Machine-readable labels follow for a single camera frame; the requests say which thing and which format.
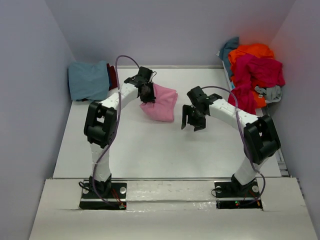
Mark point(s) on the folded dark red t shirt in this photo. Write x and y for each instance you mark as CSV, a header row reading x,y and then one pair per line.
x,y
112,76

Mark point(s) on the magenta t shirt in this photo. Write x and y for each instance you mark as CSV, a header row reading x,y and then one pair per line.
x,y
252,71

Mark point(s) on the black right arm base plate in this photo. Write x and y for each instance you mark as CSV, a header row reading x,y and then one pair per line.
x,y
231,197

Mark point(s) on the clear plastic bin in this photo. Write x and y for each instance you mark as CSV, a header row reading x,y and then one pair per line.
x,y
226,66

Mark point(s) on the pink t shirt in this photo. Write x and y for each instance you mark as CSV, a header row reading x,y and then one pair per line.
x,y
162,109

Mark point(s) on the teal t shirt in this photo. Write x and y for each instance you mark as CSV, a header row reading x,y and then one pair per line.
x,y
229,46

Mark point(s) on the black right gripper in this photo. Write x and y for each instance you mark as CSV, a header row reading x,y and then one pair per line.
x,y
198,125

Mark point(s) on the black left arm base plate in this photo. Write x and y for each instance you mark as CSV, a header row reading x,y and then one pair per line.
x,y
115,200

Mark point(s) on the folded light blue t shirt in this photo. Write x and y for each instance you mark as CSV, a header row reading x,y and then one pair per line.
x,y
88,81

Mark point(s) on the grey t shirt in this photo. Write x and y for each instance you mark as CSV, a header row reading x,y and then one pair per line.
x,y
270,94

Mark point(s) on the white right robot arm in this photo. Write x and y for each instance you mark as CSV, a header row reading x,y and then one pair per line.
x,y
258,135

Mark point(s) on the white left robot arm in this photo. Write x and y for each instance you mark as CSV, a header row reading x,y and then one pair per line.
x,y
102,122

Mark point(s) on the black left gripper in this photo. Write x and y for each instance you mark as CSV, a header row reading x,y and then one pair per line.
x,y
151,98

